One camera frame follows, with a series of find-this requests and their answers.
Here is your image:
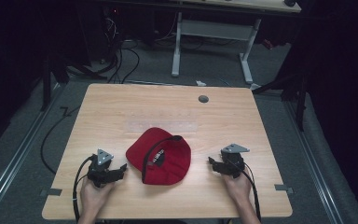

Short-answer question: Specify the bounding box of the white table frame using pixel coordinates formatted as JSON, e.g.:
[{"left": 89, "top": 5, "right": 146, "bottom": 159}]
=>
[{"left": 170, "top": 0, "right": 303, "bottom": 86}]

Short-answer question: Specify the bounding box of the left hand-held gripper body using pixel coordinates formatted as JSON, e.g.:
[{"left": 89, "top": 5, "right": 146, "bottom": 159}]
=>
[{"left": 87, "top": 148, "right": 121, "bottom": 189}]

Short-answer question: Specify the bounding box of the grey tape piece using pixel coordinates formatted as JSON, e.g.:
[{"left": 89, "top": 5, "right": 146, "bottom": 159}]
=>
[
  {"left": 39, "top": 188, "right": 63, "bottom": 198},
  {"left": 273, "top": 183, "right": 295, "bottom": 194}
]

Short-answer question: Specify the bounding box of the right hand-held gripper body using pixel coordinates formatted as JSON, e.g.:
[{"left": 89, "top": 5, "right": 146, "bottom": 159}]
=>
[{"left": 216, "top": 143, "right": 251, "bottom": 179}]

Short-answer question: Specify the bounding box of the person's left hand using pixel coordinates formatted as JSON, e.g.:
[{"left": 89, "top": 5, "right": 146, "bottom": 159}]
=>
[{"left": 79, "top": 176, "right": 117, "bottom": 217}]

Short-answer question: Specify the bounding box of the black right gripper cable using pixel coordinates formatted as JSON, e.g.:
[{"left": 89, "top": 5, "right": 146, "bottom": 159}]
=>
[{"left": 238, "top": 160, "right": 262, "bottom": 224}]

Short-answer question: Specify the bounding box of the black metal stand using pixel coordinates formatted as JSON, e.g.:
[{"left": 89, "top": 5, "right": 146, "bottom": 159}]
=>
[
  {"left": 251, "top": 69, "right": 310, "bottom": 133},
  {"left": 39, "top": 53, "right": 108, "bottom": 112}
]

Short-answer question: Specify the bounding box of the bundle of black cables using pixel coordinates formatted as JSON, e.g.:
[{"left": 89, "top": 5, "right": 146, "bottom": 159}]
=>
[{"left": 99, "top": 12, "right": 142, "bottom": 85}]

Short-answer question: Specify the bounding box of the person's right hand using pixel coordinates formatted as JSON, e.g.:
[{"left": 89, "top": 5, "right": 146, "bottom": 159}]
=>
[{"left": 222, "top": 170, "right": 254, "bottom": 206}]

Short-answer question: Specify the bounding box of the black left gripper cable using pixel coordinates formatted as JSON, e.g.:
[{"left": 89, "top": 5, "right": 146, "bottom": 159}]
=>
[{"left": 72, "top": 154, "right": 95, "bottom": 224}]

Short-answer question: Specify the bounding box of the black floor cable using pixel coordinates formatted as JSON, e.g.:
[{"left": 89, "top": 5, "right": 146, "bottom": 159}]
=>
[{"left": 39, "top": 105, "right": 82, "bottom": 175}]

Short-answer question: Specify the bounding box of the red baseball cap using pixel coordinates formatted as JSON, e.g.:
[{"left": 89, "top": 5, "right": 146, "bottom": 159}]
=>
[{"left": 125, "top": 126, "right": 192, "bottom": 187}]

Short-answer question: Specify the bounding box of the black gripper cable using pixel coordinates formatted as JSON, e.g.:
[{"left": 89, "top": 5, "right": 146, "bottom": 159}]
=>
[
  {"left": 72, "top": 154, "right": 95, "bottom": 224},
  {"left": 238, "top": 160, "right": 262, "bottom": 224}
]

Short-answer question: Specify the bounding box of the metal floor rail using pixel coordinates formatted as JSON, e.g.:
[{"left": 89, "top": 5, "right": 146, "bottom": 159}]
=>
[
  {"left": 0, "top": 81, "right": 63, "bottom": 224},
  {"left": 282, "top": 100, "right": 347, "bottom": 224}
]

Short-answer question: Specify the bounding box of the small red object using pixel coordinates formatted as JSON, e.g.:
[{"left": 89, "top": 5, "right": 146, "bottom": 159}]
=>
[{"left": 261, "top": 38, "right": 275, "bottom": 50}]

